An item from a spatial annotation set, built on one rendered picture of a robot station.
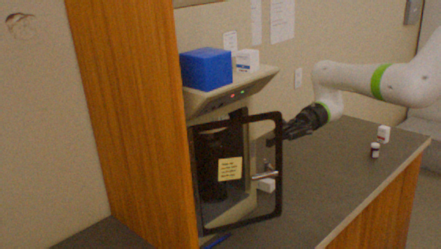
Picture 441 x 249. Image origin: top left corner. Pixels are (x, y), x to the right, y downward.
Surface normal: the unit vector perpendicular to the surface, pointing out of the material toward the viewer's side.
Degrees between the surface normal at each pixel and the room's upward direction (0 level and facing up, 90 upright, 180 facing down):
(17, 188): 90
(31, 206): 90
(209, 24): 90
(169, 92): 90
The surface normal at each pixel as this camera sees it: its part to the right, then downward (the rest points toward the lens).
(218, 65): 0.73, 0.25
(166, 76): -0.69, 0.33
